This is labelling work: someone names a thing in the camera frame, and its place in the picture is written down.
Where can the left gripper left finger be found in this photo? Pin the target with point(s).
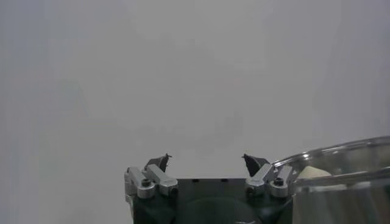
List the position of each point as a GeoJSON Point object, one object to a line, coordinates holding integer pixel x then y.
{"type": "Point", "coordinates": [158, 179]}

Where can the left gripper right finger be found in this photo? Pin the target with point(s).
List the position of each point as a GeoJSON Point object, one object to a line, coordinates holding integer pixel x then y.
{"type": "Point", "coordinates": [262, 178]}

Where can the glass pot lid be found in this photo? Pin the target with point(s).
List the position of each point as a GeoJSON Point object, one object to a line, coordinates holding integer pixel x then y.
{"type": "Point", "coordinates": [314, 172]}

